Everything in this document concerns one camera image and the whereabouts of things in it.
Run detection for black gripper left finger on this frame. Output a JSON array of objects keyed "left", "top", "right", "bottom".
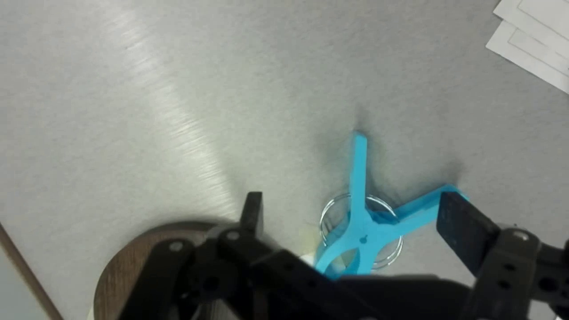
[{"left": 117, "top": 191, "right": 333, "bottom": 320}]

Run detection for white paper sheets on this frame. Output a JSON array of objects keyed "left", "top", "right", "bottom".
[{"left": 483, "top": 0, "right": 569, "bottom": 97}]

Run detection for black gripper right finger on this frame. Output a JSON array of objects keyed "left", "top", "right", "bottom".
[{"left": 435, "top": 191, "right": 569, "bottom": 320}]

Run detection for thin grey board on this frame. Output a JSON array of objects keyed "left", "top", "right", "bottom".
[{"left": 0, "top": 223, "right": 63, "bottom": 320}]

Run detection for blue plastic clip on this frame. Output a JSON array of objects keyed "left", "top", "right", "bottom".
[{"left": 312, "top": 130, "right": 470, "bottom": 283}]

